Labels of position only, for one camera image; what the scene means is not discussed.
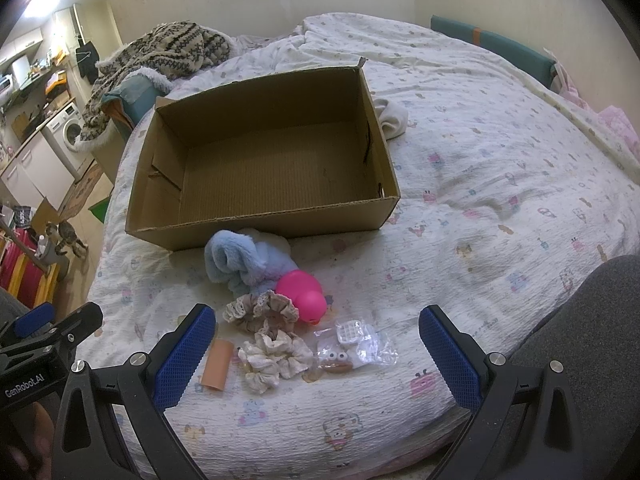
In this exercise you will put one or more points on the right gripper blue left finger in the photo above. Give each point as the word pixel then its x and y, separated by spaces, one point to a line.
pixel 88 443

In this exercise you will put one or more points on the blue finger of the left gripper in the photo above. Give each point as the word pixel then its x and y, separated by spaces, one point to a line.
pixel 34 320

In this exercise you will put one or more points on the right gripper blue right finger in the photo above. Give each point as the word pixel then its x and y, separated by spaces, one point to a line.
pixel 523 421

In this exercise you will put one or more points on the cream white scrunchie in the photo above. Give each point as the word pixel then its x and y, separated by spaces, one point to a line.
pixel 267 360

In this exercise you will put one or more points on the beige lace scrunchie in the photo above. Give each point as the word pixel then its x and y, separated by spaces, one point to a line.
pixel 266 313

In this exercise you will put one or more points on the light blue plush toy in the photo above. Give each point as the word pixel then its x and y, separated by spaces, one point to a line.
pixel 248 261

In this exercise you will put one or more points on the pink rubber duck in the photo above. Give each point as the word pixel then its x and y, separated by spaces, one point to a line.
pixel 306 295

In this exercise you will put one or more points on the clear plastic bag with trinkets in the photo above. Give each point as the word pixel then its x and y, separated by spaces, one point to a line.
pixel 352 344

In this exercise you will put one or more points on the white sock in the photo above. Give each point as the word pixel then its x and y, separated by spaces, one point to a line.
pixel 392 117

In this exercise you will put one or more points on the person's left hand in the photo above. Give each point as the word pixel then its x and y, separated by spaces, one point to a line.
pixel 29 435

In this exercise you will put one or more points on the red yellow play mat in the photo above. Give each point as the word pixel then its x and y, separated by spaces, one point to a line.
pixel 24 275

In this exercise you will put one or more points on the tabby cat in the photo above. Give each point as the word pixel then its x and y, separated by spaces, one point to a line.
pixel 63 235

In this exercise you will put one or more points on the green dustpan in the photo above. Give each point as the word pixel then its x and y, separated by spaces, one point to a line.
pixel 99 209

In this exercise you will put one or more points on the white kitchen cabinet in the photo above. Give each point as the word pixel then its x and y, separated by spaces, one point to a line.
pixel 35 174

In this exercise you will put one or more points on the white washing machine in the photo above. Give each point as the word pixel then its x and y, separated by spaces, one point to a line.
pixel 62 131

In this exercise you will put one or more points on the open cardboard box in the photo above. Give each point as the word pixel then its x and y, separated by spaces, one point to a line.
pixel 294 154

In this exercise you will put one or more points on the knitted patterned blanket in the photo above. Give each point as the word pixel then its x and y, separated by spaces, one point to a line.
pixel 168 52

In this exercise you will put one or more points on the pink patterned pillow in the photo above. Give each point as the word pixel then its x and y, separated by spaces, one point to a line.
pixel 612 118

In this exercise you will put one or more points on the teal headboard cushion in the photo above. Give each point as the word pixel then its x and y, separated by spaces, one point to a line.
pixel 537 65

